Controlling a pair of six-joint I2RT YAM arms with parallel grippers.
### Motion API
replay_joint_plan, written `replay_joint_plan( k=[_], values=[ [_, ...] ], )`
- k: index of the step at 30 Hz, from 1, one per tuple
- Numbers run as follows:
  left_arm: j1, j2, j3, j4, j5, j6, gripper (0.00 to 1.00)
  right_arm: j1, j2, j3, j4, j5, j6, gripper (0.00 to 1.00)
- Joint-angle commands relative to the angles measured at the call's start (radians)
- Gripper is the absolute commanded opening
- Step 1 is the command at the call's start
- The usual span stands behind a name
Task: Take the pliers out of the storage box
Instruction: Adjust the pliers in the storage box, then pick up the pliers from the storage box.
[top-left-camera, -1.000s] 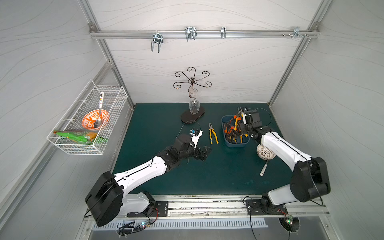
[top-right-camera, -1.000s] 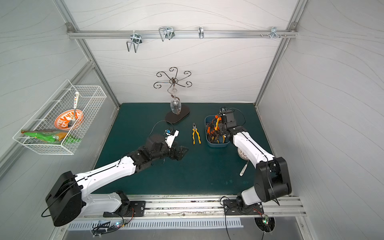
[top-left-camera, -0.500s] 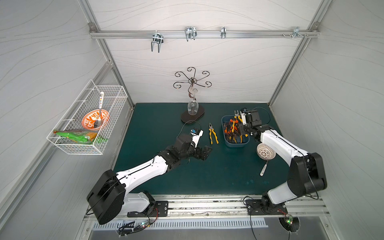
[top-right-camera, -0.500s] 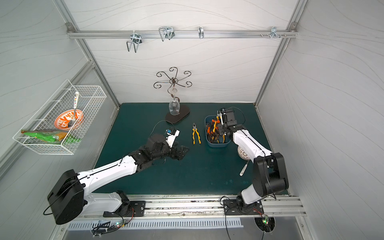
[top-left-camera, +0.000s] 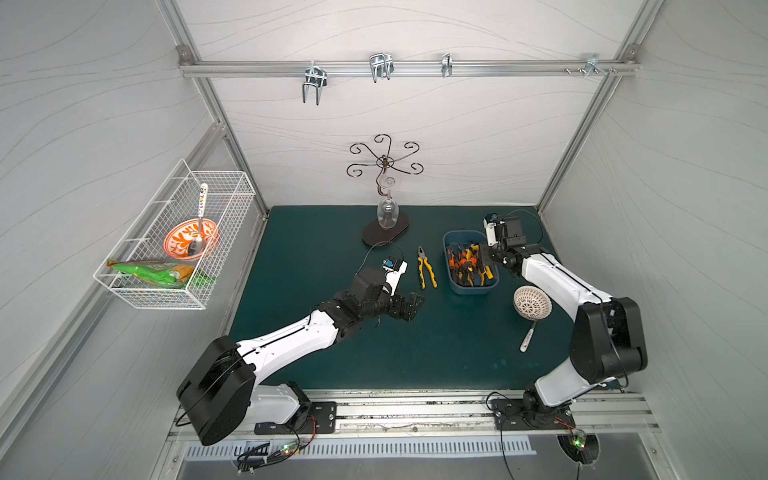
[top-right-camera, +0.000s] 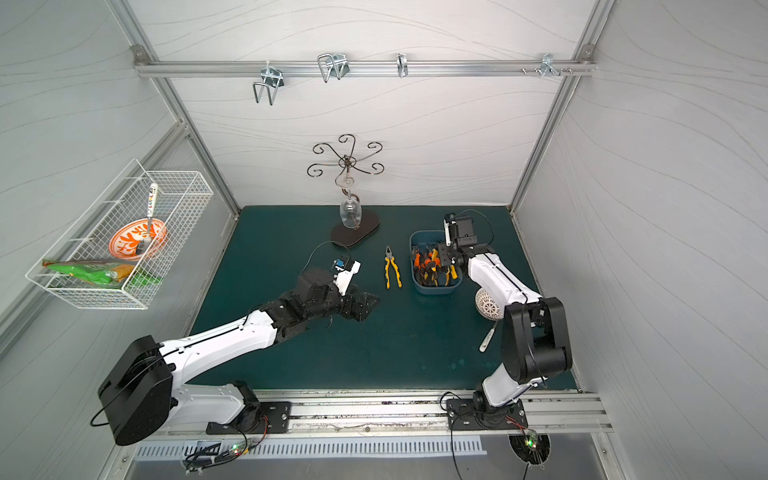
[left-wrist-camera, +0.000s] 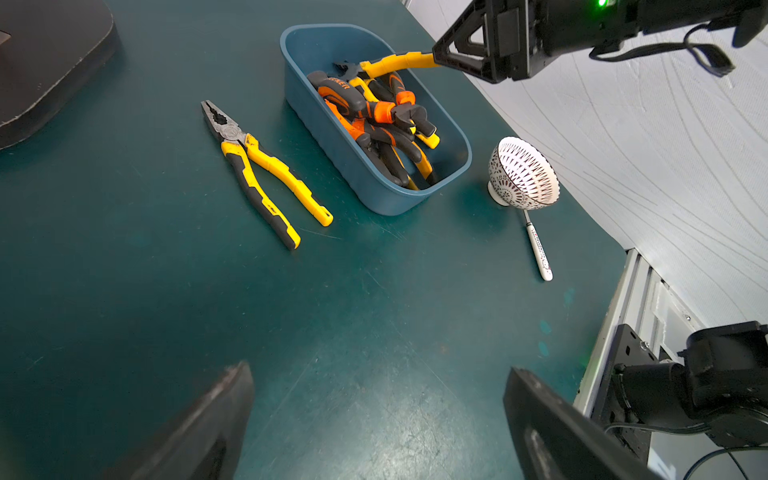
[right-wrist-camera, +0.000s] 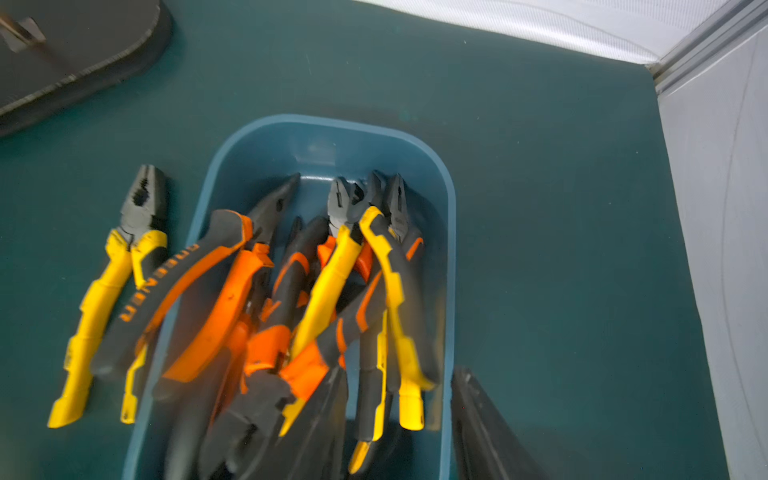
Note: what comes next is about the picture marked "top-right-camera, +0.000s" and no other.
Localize spoon in basket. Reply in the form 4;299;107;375
135;183;159;256

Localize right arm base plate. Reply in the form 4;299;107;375
441;397;528;431

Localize white wire basket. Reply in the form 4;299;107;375
25;159;213;310

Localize metal hook clamp left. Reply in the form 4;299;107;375
252;65;285;106

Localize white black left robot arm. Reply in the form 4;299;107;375
97;270;379;446

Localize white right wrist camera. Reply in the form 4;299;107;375
443;217;451;247

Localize orange black pliers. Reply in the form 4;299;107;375
411;245;439;287

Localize metal hook clamp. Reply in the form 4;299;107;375
520;53;573;78
317;53;350;83
252;65;285;106

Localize yellow handled pliers in box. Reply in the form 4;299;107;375
441;262;458;287

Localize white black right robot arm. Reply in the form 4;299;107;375
439;213;573;412

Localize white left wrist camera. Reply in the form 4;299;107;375
333;257;360;296

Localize green snack bag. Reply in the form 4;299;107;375
41;259;163;288

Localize white vented cable duct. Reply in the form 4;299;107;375
134;435;487;461

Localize metal hook small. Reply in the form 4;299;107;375
396;53;408;78

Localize large yellow black pliers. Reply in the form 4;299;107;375
385;245;402;289

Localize clear wine glass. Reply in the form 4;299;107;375
339;195;362;230

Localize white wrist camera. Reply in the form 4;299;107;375
333;257;360;296
443;217;451;247

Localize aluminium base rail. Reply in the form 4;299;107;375
119;389;614;442

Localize white patterned ceramic bowl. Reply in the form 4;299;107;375
475;289;504;321

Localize metal hook clamp middle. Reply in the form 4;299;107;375
317;53;350;83

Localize metal hook clamp right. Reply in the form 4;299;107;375
520;53;573;78

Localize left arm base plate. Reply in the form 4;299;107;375
205;401;293;435

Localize aluminium cross rail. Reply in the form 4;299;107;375
135;57;597;79

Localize teal plastic storage box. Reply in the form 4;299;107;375
409;230;463;296

